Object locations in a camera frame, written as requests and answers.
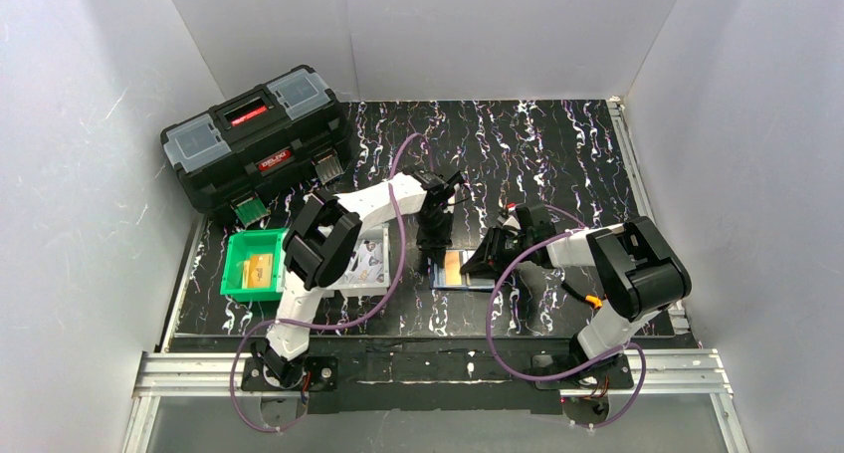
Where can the green plastic bin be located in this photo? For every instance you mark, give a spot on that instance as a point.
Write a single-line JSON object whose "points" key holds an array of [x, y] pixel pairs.
{"points": [[240, 247]]}

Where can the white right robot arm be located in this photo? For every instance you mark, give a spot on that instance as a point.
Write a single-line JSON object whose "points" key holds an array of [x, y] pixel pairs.
{"points": [[639, 273]]}

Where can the gold credit card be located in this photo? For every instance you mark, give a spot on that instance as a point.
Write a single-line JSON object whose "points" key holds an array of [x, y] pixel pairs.
{"points": [[451, 271]]}

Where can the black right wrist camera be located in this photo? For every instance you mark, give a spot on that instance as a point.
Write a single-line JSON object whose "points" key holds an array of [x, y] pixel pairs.
{"points": [[531, 220]]}

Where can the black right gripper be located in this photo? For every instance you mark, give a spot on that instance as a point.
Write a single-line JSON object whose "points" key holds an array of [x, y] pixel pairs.
{"points": [[495, 247]]}

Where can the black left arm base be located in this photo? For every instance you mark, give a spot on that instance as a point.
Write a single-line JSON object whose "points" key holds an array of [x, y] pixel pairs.
{"points": [[307, 374]]}

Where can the orange black pliers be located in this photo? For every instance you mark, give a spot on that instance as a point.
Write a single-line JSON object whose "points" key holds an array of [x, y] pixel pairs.
{"points": [[591, 301]]}

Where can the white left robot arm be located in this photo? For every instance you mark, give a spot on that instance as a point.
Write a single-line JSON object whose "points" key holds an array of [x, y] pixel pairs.
{"points": [[320, 244]]}

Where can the blue leather card holder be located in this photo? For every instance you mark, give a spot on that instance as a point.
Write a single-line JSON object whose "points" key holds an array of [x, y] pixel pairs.
{"points": [[471, 284]]}

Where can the black grey toolbox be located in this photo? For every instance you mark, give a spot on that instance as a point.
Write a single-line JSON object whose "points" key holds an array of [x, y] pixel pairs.
{"points": [[234, 158]]}

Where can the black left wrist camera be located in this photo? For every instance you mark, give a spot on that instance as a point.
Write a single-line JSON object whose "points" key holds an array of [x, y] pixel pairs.
{"points": [[440, 189]]}

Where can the white divided plastic tray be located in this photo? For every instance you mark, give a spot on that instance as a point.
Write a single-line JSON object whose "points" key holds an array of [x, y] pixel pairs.
{"points": [[380, 234]]}

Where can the gold card in bin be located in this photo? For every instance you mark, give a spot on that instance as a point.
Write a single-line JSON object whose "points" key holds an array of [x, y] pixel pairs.
{"points": [[257, 271]]}

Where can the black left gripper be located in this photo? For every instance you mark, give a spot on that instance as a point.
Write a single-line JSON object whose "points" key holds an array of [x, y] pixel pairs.
{"points": [[434, 223]]}

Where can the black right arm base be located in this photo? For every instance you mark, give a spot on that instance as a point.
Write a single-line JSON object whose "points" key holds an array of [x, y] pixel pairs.
{"points": [[613, 372]]}

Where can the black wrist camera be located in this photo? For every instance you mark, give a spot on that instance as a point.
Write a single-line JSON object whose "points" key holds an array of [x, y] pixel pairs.
{"points": [[440, 189], [531, 220]]}

